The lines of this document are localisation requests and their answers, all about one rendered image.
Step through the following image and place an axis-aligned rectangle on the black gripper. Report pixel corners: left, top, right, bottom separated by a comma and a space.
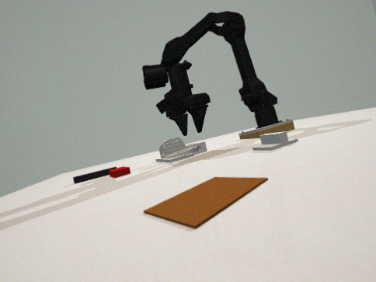
165, 81, 211, 136

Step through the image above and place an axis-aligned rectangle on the black flat bar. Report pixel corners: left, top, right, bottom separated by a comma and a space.
73, 167, 117, 184

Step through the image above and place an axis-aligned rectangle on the red rectangular block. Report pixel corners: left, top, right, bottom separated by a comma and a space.
109, 167, 131, 178

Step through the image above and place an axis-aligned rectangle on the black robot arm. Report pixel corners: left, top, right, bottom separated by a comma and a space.
142, 11, 283, 129

